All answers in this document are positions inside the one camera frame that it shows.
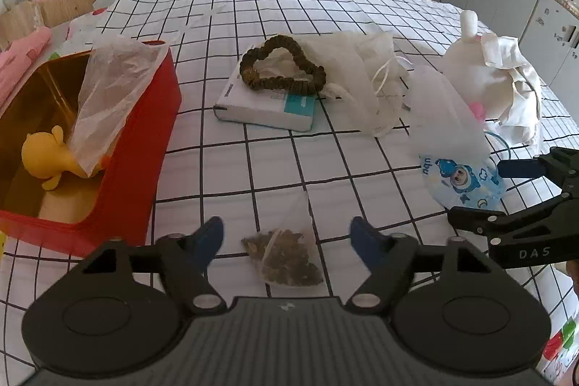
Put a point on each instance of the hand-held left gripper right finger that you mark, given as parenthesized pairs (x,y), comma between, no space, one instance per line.
(363,237)

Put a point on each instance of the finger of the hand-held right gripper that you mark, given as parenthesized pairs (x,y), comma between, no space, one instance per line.
(520,169)
(479,219)

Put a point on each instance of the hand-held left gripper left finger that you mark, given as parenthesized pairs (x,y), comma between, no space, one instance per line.
(211,234)

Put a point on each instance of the red box with gold interior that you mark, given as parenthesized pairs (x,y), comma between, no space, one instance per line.
(149,169)

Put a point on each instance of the white mesh bag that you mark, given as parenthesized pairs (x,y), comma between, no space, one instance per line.
(357,69)

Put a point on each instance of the frosted packet with blue cartoon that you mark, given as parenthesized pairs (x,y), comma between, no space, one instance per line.
(461,182)

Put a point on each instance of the clear sachet of dried herbs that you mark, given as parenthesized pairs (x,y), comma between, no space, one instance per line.
(289,259)

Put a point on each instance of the white cloth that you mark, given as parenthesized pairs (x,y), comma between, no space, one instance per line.
(515,87)

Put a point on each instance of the white plush toy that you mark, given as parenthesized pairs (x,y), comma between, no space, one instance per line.
(461,69)

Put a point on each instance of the white cardboard box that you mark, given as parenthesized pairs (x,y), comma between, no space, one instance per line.
(253,110)

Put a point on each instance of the clear plastic bag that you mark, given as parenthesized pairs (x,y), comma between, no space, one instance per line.
(113,96)

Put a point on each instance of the brown scrunchie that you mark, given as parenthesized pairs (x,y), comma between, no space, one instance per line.
(246,67)

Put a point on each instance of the yellow rubber duck toy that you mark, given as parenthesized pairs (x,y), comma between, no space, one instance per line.
(45,155)

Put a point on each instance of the pink cloth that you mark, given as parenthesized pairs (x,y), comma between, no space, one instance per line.
(22,51)

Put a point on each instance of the wooden side cabinet with clutter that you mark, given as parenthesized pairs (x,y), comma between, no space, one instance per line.
(54,8)

